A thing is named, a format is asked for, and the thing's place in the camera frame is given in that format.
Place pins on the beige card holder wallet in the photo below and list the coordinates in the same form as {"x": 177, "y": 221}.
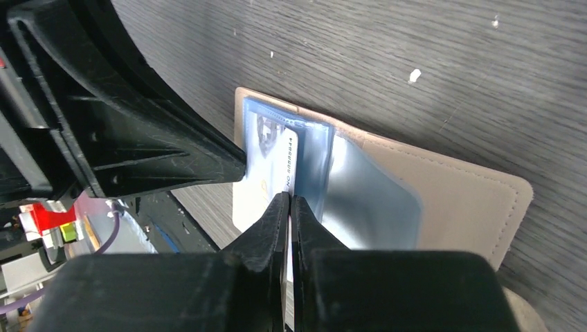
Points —
{"x": 373, "y": 192}

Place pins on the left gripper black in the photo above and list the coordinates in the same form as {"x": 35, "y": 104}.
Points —
{"x": 82, "y": 111}

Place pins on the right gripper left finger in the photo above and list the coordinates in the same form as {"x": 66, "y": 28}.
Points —
{"x": 239, "y": 288}

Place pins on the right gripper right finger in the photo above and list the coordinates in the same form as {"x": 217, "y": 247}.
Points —
{"x": 339, "y": 289}

